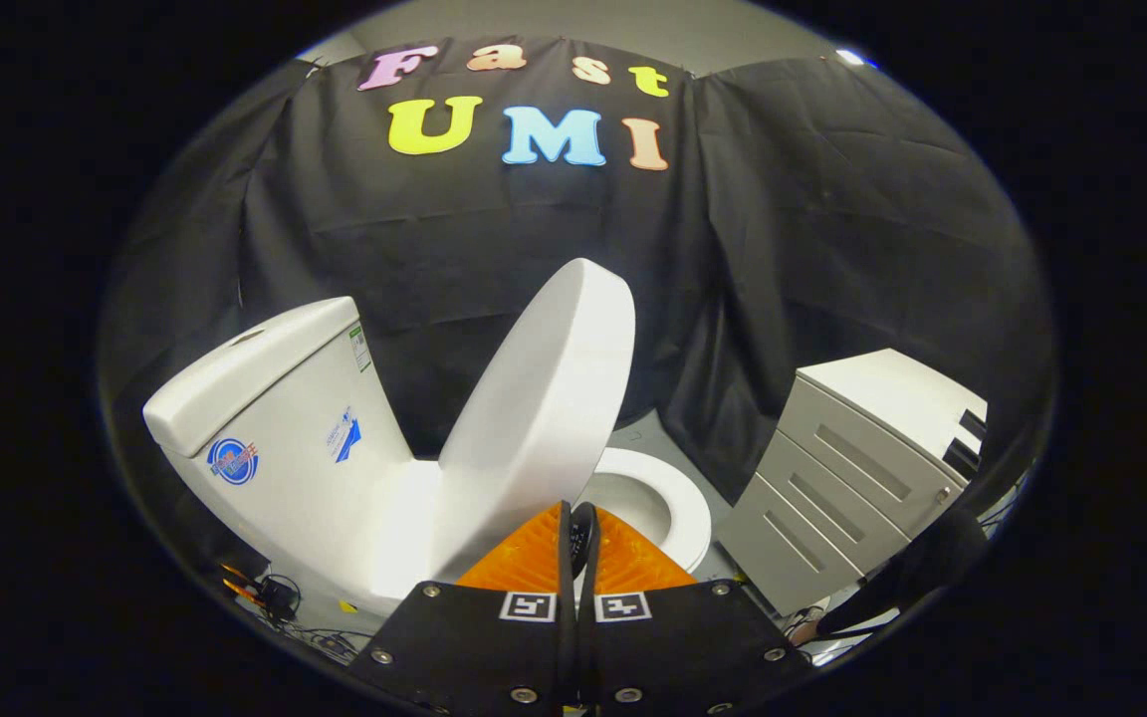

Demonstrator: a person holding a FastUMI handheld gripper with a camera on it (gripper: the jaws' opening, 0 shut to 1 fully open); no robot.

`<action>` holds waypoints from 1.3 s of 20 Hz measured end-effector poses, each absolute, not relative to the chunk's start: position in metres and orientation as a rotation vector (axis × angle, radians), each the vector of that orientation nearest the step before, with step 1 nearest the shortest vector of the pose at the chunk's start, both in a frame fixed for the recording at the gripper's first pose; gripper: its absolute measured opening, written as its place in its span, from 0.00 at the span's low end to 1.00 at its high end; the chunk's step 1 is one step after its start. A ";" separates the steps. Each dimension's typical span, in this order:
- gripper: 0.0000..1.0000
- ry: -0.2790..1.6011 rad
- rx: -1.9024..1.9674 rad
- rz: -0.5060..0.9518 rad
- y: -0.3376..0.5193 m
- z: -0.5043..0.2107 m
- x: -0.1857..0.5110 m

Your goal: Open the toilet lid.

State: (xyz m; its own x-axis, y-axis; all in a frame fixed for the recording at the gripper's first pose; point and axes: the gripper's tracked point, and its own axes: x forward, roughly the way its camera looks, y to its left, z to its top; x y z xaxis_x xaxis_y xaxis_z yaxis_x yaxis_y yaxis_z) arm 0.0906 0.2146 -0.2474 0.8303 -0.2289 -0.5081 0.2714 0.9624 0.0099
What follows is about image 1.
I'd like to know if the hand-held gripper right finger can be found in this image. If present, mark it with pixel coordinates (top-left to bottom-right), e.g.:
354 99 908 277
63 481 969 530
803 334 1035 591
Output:
574 504 815 714

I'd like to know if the black backdrop cloth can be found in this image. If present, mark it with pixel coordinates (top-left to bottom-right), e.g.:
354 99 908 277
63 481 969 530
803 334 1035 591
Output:
99 38 1059 598

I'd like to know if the black round lid pull tab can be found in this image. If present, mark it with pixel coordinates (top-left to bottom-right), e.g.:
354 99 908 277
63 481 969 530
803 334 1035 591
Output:
570 502 598 581

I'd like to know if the white toilet seat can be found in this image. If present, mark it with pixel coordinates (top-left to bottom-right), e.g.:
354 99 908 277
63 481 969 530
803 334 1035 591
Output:
573 447 713 575

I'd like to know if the bundle of cables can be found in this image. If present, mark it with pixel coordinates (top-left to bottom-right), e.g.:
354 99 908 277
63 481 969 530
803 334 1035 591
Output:
219 562 377 665

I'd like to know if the white ceramic toilet with tank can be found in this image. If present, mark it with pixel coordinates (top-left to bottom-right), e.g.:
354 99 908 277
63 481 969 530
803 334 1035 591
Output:
142 296 714 620

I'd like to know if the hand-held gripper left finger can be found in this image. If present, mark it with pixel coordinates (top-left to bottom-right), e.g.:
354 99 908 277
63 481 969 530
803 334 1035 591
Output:
349 501 575 714

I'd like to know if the white toilet lid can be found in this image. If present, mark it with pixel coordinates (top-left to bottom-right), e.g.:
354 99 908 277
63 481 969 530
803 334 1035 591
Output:
429 258 637 585

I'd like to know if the grey drawer cabinet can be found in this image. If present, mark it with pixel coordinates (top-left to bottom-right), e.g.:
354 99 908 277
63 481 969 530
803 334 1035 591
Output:
713 349 990 618

